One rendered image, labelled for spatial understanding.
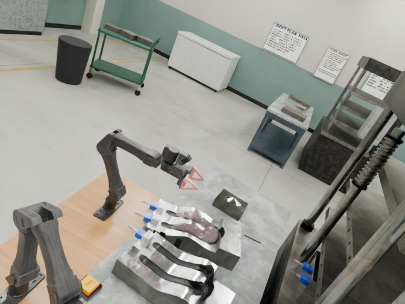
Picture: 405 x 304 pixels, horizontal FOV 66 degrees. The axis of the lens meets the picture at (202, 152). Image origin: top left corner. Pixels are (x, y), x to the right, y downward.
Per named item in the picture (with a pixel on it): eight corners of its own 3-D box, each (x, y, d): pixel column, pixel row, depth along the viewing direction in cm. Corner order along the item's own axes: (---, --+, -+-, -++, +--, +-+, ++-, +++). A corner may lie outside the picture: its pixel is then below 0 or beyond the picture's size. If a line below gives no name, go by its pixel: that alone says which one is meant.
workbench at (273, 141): (245, 149, 527) (270, 102, 488) (266, 125, 694) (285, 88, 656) (282, 169, 513) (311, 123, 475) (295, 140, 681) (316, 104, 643)
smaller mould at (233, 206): (211, 204, 206) (216, 196, 203) (219, 196, 219) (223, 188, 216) (237, 221, 201) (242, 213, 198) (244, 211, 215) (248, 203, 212)
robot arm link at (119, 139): (164, 152, 150) (111, 123, 153) (156, 159, 142) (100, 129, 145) (156, 172, 156) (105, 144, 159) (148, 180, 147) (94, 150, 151)
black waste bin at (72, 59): (44, 74, 473) (50, 34, 446) (67, 72, 515) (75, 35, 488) (68, 88, 464) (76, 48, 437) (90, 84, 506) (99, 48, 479)
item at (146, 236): (123, 231, 148) (126, 224, 145) (129, 227, 152) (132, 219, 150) (145, 247, 145) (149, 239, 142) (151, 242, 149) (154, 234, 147)
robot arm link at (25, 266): (37, 281, 110) (49, 209, 96) (17, 291, 104) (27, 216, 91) (28, 269, 112) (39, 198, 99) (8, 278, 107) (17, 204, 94)
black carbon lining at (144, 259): (135, 262, 135) (141, 247, 131) (155, 242, 149) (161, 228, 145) (202, 311, 127) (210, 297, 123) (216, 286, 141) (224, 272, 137)
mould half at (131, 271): (111, 272, 134) (119, 251, 128) (145, 241, 157) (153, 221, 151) (208, 347, 122) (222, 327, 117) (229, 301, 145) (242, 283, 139)
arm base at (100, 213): (128, 192, 172) (117, 186, 173) (107, 210, 154) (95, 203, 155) (123, 202, 175) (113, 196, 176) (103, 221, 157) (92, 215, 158)
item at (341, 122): (296, 173, 523) (370, 57, 435) (303, 147, 659) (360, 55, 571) (349, 202, 505) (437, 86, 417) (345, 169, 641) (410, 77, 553)
